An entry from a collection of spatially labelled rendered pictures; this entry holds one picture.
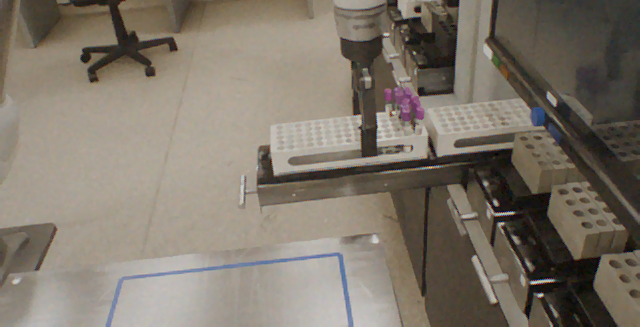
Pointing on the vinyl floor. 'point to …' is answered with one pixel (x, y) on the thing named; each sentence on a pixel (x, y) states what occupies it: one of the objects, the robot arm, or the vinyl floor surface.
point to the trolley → (215, 289)
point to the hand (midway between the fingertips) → (364, 131)
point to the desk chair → (127, 45)
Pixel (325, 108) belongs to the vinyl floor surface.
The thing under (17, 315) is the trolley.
